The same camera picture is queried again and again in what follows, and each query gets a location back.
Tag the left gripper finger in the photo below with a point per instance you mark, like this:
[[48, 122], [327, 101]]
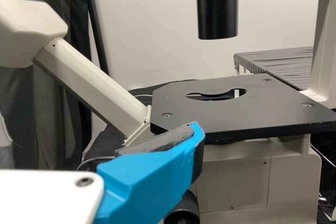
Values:
[[147, 179]]

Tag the cream microscope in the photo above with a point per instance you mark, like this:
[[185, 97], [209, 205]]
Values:
[[236, 113]]

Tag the black platform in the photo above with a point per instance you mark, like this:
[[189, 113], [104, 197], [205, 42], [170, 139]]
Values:
[[283, 64]]

